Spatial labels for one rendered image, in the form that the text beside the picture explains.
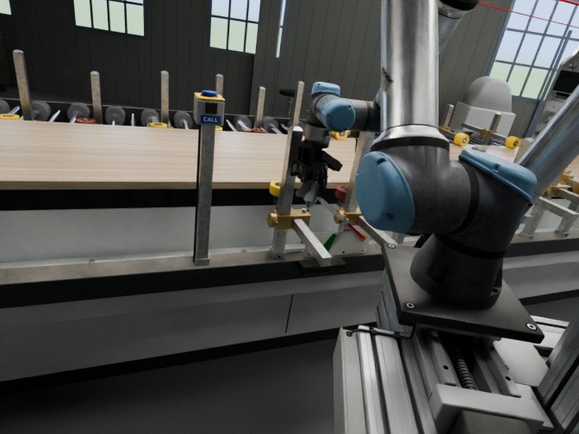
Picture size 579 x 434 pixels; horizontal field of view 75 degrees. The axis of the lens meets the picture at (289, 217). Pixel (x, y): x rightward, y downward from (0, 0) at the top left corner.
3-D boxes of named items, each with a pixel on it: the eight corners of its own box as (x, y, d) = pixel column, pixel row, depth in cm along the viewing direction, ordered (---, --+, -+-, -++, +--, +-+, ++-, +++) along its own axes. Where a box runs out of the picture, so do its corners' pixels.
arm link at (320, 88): (317, 83, 94) (309, 79, 102) (310, 127, 99) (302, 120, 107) (346, 88, 96) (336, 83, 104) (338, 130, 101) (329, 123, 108)
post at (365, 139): (345, 255, 140) (376, 127, 119) (337, 255, 138) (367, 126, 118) (341, 250, 143) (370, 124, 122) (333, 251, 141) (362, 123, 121)
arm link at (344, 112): (373, 104, 88) (357, 96, 98) (328, 99, 86) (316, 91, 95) (365, 137, 92) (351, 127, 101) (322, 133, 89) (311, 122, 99)
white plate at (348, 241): (366, 253, 142) (372, 230, 137) (303, 257, 132) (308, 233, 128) (365, 252, 142) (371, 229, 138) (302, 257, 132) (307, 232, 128)
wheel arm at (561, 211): (575, 221, 139) (581, 213, 137) (569, 221, 137) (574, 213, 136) (475, 173, 180) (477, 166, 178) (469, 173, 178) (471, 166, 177)
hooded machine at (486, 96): (479, 165, 588) (512, 80, 533) (493, 176, 538) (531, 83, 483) (438, 158, 589) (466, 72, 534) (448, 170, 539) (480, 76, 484)
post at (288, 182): (282, 264, 131) (303, 128, 111) (272, 265, 130) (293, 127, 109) (278, 258, 134) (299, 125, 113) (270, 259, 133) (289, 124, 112)
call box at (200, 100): (223, 128, 101) (225, 99, 97) (196, 127, 98) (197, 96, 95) (218, 122, 106) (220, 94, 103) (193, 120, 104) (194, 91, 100)
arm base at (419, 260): (513, 316, 60) (538, 264, 56) (420, 300, 61) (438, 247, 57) (478, 265, 74) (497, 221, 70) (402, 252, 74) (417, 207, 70)
